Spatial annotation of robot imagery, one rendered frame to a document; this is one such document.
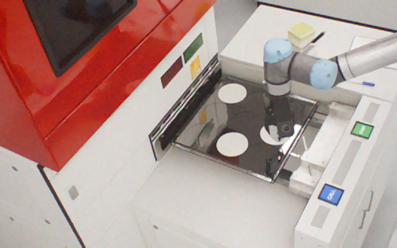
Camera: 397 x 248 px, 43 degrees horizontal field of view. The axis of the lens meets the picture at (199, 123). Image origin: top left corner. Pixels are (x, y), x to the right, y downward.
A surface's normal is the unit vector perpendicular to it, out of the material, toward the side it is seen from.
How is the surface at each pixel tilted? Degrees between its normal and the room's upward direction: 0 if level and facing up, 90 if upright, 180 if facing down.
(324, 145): 0
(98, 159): 90
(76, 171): 90
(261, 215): 0
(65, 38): 90
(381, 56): 65
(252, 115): 0
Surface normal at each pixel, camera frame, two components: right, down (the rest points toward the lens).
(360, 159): -0.12, -0.69
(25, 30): 0.85, 0.30
